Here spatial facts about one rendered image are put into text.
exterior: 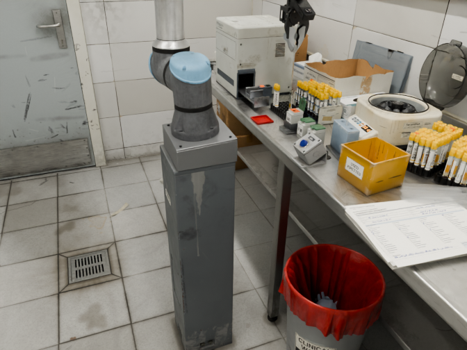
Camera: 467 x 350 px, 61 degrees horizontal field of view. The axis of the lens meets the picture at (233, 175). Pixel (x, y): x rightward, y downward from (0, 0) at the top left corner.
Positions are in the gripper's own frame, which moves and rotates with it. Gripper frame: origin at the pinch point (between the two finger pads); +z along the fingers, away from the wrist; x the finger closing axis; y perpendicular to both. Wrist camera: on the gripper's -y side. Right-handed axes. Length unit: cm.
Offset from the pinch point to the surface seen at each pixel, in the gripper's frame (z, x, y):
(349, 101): 19.1, -20.8, -9.8
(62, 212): 114, 99, 96
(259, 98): 20.7, 9.5, 7.7
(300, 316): 79, 17, -51
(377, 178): 21, 6, -60
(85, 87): 53, 72, 151
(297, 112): 18.5, 5.5, -15.2
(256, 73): 15.4, 3.7, 24.7
